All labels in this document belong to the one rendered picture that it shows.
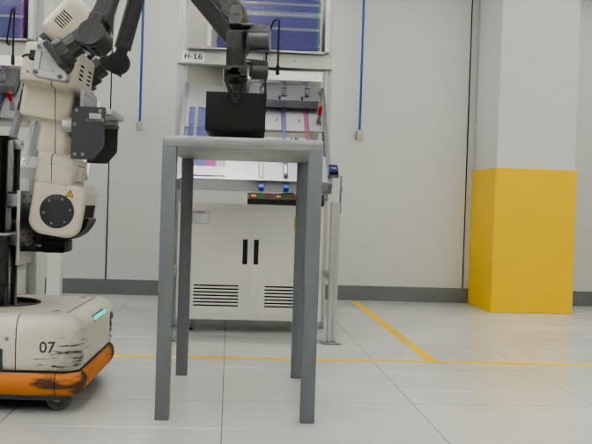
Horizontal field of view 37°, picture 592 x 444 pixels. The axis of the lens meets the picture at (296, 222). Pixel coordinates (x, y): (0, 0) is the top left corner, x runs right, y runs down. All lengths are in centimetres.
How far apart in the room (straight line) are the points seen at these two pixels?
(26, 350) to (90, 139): 65
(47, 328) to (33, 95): 73
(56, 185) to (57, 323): 44
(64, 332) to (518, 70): 383
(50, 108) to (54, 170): 19
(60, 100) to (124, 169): 314
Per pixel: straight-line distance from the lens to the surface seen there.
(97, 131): 275
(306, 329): 251
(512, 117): 568
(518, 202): 566
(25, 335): 263
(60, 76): 267
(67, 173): 278
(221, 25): 311
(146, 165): 593
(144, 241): 593
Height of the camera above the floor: 61
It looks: 1 degrees down
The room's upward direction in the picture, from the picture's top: 2 degrees clockwise
